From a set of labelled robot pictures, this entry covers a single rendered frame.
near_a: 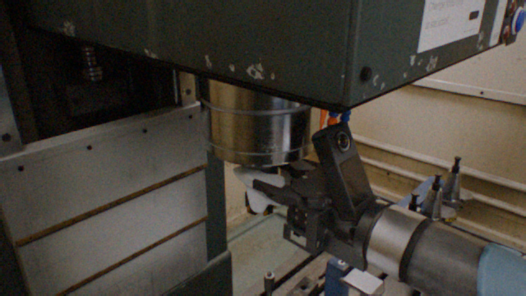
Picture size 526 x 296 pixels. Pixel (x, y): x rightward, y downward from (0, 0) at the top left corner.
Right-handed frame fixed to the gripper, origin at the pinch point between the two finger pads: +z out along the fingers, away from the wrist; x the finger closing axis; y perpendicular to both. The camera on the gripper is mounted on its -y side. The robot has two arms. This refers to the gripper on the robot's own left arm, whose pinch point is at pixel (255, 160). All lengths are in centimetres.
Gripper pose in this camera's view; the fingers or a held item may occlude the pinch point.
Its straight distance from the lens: 58.7
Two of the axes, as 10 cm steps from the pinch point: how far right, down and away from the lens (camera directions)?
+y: -0.2, 9.1, 4.2
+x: 6.9, -3.0, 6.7
